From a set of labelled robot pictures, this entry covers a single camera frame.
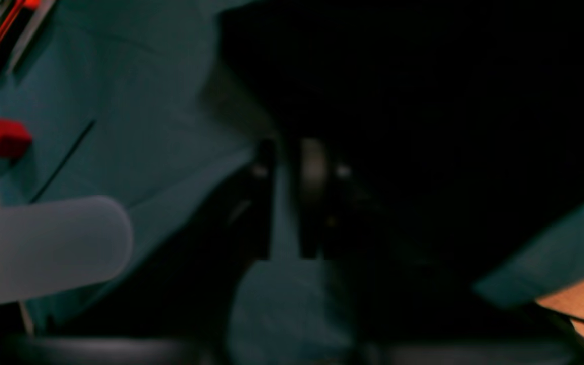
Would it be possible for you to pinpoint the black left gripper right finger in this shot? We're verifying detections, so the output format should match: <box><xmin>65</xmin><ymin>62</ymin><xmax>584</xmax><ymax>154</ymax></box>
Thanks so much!
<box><xmin>298</xmin><ymin>138</ymin><xmax>566</xmax><ymax>364</ymax></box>

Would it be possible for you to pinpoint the frosted plastic cup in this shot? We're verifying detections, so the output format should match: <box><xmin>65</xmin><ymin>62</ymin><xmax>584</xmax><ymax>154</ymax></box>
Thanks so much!
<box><xmin>0</xmin><ymin>196</ymin><xmax>133</xmax><ymax>304</ymax></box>

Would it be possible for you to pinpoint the red cube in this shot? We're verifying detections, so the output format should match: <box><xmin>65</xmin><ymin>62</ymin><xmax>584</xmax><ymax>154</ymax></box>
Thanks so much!
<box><xmin>0</xmin><ymin>118</ymin><xmax>33</xmax><ymax>160</ymax></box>

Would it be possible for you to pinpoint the orange black utility knife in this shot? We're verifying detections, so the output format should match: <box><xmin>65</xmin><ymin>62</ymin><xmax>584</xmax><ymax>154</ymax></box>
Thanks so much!
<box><xmin>0</xmin><ymin>1</ymin><xmax>41</xmax><ymax>72</ymax></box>

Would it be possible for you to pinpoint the black t-shirt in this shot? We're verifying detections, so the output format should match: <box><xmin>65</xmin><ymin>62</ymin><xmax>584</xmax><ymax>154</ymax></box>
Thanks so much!
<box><xmin>220</xmin><ymin>1</ymin><xmax>584</xmax><ymax>281</ymax></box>

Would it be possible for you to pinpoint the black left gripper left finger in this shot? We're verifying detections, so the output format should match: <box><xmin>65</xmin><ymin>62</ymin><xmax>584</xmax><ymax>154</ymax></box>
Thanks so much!
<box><xmin>44</xmin><ymin>139</ymin><xmax>276</xmax><ymax>338</ymax></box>

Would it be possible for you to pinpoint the short black cable tie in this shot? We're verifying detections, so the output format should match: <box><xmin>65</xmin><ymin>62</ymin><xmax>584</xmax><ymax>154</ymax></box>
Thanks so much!
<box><xmin>28</xmin><ymin>119</ymin><xmax>96</xmax><ymax>205</ymax></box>

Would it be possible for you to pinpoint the light blue table cloth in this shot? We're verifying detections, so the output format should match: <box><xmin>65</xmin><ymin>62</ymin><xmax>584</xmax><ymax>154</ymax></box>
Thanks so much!
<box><xmin>0</xmin><ymin>1</ymin><xmax>584</xmax><ymax>364</ymax></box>

